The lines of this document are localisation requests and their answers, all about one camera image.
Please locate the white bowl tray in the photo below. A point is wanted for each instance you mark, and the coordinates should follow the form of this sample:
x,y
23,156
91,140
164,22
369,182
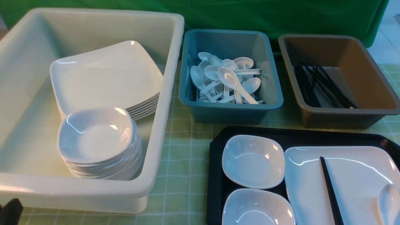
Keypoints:
x,y
249,206
253,161

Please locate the white square rice plate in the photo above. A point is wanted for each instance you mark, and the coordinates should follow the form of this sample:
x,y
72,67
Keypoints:
x,y
357,173

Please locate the black chopstick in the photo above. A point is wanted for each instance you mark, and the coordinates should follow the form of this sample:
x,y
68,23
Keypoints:
x,y
332,197

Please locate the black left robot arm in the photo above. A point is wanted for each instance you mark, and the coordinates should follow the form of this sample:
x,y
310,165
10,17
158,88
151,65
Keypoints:
x,y
11,213

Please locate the white spoon top front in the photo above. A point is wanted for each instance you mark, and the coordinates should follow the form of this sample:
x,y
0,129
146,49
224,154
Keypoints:
x,y
229,79

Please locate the teal plastic bin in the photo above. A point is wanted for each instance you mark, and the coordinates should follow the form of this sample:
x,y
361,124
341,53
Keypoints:
x,y
230,44

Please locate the stack of white square plates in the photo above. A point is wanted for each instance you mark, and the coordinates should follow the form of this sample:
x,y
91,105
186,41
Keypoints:
x,y
122,75

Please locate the green checked tablecloth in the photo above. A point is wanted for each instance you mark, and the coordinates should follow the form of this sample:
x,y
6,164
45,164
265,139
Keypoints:
x,y
177,198

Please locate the black serving tray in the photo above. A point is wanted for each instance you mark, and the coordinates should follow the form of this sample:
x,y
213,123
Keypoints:
x,y
220,187

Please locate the stack of white bowls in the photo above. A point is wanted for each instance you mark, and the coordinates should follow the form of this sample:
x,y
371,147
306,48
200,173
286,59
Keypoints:
x,y
100,143

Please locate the black chopsticks bundle in bin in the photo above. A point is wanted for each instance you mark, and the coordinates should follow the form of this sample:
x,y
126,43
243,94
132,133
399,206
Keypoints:
x,y
310,78

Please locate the brown plastic bin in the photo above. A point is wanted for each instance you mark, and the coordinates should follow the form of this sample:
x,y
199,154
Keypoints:
x,y
352,68

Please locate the large white plastic tub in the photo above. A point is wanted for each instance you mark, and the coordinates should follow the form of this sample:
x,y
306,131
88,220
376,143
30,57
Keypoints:
x,y
25,68

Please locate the green backdrop cloth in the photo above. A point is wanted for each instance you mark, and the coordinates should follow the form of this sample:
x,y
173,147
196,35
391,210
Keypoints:
x,y
250,15

